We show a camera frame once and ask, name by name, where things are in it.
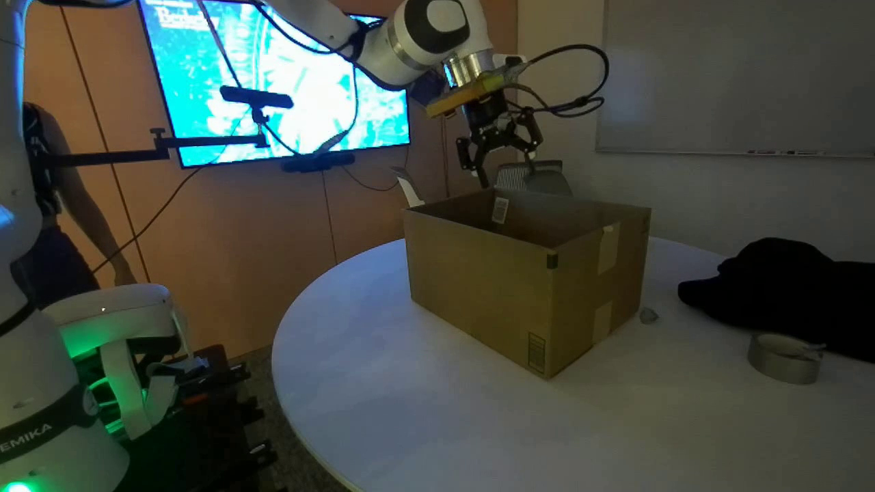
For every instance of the black stereo camera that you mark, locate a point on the black stereo camera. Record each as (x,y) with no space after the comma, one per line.
(254,97)

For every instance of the large open cardboard box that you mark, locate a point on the large open cardboard box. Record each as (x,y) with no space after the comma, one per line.
(528,281)

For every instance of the wall mounted tv screen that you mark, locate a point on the wall mounted tv screen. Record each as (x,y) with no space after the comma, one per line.
(310,91)

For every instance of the grey chair backrest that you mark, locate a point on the grey chair backrest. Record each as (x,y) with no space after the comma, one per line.
(537,178)

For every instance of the black robot stand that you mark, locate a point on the black robot stand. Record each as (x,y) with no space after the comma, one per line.
(201,426)

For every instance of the wall whiteboard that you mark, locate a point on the wall whiteboard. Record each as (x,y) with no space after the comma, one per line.
(738,71)

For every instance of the grey tape roll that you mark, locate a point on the grey tape roll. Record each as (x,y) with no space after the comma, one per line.
(774,365)

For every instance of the small grey cap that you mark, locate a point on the small grey cap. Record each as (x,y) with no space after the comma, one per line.
(649,314)

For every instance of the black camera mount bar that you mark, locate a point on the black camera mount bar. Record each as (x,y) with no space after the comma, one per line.
(119,153)

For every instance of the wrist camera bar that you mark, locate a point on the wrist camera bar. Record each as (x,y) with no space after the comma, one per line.
(467,89)

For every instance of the black cloth garment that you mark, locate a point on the black cloth garment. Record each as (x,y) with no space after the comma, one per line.
(794,291)

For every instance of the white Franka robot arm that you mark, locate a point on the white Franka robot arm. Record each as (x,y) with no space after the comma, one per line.
(55,365)

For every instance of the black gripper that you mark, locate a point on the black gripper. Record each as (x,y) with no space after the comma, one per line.
(493,112)

